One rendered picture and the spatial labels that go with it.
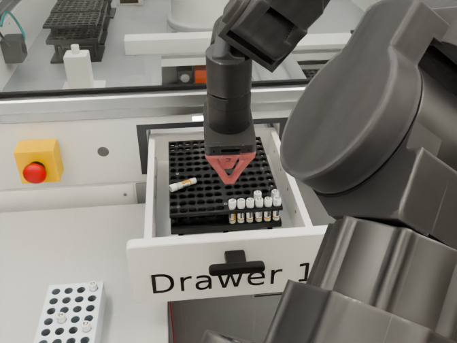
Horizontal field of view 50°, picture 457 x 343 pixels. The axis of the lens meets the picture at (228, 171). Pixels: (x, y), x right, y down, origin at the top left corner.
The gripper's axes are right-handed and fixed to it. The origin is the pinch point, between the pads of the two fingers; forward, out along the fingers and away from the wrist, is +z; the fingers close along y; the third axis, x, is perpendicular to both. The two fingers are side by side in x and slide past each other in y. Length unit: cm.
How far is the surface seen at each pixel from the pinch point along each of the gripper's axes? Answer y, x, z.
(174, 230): -2.3, 8.6, 9.9
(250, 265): -14.3, -2.0, 3.8
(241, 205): -1.0, -1.9, 6.3
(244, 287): -12.1, -1.6, 11.9
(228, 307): 15, -1, 60
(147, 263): -11.7, 11.8, 5.6
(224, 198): 1.7, 0.5, 7.4
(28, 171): 13.4, 34.6, 10.4
